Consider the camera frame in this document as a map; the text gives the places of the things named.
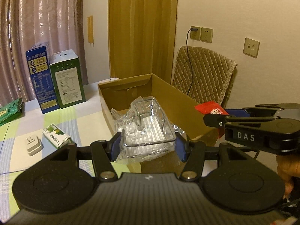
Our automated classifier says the wooden door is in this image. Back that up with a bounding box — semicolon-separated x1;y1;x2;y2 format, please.
108;0;177;82

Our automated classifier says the dark charger cable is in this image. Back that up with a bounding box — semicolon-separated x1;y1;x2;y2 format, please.
185;27;199;97

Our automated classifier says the green milk carton box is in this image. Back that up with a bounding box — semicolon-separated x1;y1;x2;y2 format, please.
50;49;86;109

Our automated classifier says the person right hand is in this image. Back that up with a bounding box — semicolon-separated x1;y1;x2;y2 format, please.
276;155;299;198

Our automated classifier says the yellow wall strip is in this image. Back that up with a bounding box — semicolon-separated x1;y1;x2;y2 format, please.
87;15;94;44

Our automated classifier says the silver foil pouch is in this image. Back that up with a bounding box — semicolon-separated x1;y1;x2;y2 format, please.
171;123;188;140

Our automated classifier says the quilted chair cushion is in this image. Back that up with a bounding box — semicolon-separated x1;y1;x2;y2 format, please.
171;46;237;107

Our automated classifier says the white plug adapter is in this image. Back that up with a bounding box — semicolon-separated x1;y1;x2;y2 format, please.
25;135;43;156

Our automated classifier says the green white spray box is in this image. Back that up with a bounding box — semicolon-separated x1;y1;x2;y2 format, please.
43;123;72;149

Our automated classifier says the wall power socket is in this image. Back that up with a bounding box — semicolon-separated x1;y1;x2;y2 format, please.
190;26;214;43

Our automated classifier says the green wet wipes pack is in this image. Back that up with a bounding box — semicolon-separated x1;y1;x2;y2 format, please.
0;98;23;126

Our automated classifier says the blue milk carton box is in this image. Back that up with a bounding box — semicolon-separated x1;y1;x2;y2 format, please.
25;42;59;114

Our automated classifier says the checkered tablecloth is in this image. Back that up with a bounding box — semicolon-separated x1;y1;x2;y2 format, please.
1;83;112;222

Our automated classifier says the red snack packet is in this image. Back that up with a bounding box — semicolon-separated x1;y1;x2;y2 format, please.
195;100;229;139

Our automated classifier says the pink curtain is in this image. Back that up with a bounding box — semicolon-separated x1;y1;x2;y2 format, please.
1;0;88;105

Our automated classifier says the wall data socket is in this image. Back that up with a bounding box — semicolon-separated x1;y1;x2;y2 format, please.
243;38;260;58

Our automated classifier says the open cardboard box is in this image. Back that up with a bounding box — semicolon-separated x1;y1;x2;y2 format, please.
98;74;218;174

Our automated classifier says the clear bagged metal rack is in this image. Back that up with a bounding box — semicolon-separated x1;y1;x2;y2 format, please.
111;96;176;165

